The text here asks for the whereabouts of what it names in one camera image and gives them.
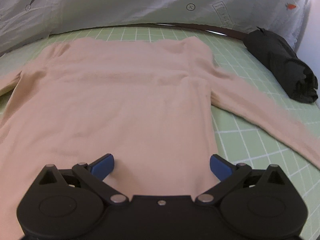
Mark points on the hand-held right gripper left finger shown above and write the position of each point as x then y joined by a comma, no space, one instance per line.
103,168

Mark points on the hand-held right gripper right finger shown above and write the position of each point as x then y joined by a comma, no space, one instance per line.
220,168

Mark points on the beige sweater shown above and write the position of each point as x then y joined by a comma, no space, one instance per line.
125,92

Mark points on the black folded garment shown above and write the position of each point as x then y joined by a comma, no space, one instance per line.
277,60

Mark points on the carrot printed grey sheet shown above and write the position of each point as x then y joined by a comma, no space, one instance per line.
125,2

